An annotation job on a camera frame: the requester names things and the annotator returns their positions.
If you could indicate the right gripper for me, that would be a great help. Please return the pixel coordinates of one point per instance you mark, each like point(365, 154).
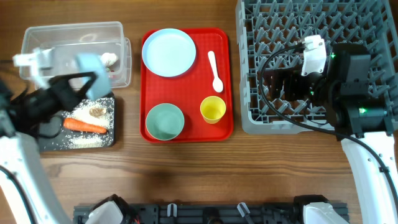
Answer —
point(290, 84)

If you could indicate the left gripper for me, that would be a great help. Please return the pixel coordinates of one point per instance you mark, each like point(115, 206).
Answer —
point(63, 94)

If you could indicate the light blue bowl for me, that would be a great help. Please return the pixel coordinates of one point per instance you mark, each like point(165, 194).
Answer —
point(99, 81)

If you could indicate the brown food scrap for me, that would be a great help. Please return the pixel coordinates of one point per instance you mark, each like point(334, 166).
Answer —
point(97, 112)

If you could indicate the white rice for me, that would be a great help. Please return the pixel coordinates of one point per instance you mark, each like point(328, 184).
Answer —
point(80, 139)

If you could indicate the orange carrot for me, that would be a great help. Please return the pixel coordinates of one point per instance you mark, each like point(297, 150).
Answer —
point(77, 125)

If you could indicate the red snack wrapper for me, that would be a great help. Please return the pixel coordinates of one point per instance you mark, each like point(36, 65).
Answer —
point(110, 73)

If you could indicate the white tissue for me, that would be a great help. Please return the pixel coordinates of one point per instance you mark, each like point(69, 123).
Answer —
point(109, 59)

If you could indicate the yellow cup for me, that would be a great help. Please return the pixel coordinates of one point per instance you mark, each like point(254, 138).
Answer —
point(212, 109)

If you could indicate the green bowl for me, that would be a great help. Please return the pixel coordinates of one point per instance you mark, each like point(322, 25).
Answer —
point(165, 122)

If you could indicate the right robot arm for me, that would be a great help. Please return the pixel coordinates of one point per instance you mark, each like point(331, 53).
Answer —
point(338, 81)

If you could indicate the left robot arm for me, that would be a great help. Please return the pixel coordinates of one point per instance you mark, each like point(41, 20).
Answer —
point(20, 159)

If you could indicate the grey dishwasher rack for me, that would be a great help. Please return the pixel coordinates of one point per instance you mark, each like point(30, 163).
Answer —
point(264, 27)

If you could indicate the black tray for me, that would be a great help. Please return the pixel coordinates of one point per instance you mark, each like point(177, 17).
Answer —
point(50, 135)

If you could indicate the clear plastic bin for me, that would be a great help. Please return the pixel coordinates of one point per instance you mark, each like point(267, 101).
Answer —
point(71, 39)

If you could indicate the white plastic spoon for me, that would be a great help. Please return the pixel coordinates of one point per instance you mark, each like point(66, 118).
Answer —
point(217, 83)

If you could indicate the red serving tray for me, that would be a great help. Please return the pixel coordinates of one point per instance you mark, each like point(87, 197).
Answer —
point(188, 90)

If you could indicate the light blue plate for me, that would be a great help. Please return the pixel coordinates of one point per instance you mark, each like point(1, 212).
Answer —
point(169, 52)

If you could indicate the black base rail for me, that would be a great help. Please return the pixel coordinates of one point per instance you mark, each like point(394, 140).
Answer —
point(268, 213)

